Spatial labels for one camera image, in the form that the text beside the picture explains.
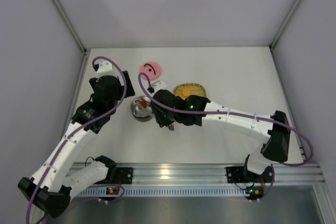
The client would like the red toy chicken drumstick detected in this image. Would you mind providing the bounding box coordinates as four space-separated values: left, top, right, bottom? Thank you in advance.
138 100 149 109

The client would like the round orange cracker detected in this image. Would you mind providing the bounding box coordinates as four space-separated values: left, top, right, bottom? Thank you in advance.
181 87 191 97

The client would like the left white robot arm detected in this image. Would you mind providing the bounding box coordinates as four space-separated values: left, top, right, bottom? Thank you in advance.
18 71 135 218

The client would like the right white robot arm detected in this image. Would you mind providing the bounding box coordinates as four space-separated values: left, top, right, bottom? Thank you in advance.
150 89 290 175

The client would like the steel round lunch bowl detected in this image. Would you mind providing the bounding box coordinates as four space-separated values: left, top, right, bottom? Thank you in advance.
130 95 154 122

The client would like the green woven bamboo tray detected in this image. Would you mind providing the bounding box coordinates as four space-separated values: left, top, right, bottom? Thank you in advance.
173 83 207 100

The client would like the pink round lid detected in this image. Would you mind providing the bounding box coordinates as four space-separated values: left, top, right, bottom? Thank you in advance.
139 61 162 81

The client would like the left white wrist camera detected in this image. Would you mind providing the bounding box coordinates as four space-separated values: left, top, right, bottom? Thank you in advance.
97 60 114 77

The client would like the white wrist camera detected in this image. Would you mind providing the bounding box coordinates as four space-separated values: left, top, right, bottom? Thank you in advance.
97 60 114 77
148 80 167 94

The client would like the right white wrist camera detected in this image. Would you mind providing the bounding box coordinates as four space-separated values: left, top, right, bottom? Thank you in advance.
148 80 167 94

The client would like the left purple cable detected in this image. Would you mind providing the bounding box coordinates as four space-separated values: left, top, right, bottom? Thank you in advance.
26 56 129 224

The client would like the purple cable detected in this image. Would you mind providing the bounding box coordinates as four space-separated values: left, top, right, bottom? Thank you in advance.
138 73 315 201
26 56 129 224

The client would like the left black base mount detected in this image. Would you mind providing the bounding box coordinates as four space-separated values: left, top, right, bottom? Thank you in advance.
102 167 133 185

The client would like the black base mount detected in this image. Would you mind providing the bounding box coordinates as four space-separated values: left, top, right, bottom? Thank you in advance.
226 166 274 184
102 167 133 185

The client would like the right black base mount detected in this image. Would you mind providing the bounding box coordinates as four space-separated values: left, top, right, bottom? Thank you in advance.
226 166 274 184

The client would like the slotted cable duct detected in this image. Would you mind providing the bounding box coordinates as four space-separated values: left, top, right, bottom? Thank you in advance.
77 185 263 198

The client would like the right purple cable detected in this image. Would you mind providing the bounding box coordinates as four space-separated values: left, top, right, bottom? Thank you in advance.
138 73 315 201

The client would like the aluminium mounting rail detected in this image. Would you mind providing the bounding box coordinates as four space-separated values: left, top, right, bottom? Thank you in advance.
62 163 326 186

